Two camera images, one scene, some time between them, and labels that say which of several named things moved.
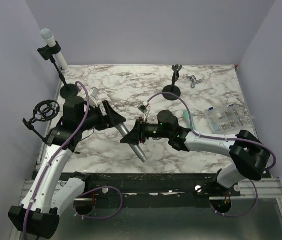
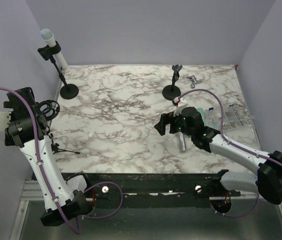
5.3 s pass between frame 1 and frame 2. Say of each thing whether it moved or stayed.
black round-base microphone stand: stayed
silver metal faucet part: stayed
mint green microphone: moved
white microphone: stayed
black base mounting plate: stayed
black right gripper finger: moved
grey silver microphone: moved
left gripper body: moved
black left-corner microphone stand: stayed
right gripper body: moved
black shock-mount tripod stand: stayed
